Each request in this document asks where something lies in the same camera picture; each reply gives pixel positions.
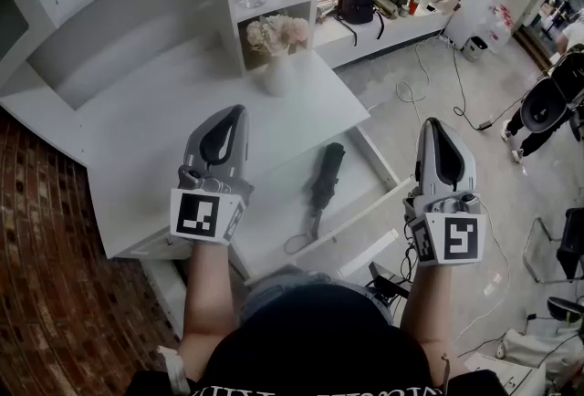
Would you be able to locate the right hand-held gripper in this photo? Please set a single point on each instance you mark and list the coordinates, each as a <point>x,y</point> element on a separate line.
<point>461,239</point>

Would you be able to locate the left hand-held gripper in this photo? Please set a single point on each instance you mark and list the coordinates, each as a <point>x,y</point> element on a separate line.
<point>196,214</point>

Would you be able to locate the white desk drawer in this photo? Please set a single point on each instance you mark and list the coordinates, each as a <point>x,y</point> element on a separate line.
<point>283,202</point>

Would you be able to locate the black umbrella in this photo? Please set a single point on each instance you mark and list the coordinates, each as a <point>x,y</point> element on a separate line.
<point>326,175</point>

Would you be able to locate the person's left forearm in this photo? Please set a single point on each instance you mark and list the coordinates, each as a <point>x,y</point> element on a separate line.
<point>207,294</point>

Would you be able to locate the person's right forearm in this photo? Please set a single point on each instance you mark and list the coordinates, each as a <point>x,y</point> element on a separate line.
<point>429,307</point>

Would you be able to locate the white desk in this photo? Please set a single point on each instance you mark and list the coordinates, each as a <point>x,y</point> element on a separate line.
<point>159,120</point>

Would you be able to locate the black round chair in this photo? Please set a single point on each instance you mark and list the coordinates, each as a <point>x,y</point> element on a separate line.
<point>543,109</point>

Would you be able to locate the small white appliance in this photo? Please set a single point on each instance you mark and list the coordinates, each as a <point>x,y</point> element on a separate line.
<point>476,48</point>

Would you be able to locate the pink flower bouquet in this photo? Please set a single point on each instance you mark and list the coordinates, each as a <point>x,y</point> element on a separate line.
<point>278,34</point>

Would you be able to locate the black floor device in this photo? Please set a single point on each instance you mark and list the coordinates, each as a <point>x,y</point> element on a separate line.
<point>387,284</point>

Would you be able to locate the white window ledge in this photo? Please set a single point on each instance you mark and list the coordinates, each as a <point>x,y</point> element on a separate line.
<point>397,31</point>

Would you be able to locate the person's legs in jeans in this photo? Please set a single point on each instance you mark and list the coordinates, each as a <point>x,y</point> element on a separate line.
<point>283,282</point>

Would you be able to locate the white cabinet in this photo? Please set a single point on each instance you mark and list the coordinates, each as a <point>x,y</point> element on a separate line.
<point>470,6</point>

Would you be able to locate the red can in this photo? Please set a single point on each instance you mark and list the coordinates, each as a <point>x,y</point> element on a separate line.
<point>414,7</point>

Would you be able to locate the white cloth bag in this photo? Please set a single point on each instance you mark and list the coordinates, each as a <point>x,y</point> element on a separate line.
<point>538,351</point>

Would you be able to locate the white printed box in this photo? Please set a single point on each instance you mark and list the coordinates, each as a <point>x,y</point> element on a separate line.
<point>506,378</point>

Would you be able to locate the person's black shirt torso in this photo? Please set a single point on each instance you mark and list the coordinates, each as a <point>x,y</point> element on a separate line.
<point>315,348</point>

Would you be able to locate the chrome frame chair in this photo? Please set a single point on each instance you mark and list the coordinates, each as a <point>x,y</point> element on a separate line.
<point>570,243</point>

